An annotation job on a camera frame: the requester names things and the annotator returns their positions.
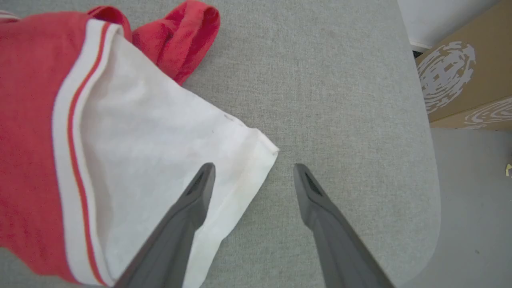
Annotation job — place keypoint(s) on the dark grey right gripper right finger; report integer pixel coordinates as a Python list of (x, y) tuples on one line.
[(340, 248)]

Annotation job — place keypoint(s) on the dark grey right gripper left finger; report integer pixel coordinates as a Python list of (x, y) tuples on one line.
[(176, 240)]

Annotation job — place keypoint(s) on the red jersey with white sleeves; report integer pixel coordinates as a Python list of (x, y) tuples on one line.
[(140, 140)]

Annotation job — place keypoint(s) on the grey fabric sofa seat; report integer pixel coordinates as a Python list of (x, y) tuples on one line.
[(340, 120)]

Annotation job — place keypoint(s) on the brown cardboard box white print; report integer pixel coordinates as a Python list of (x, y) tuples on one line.
[(480, 52)]

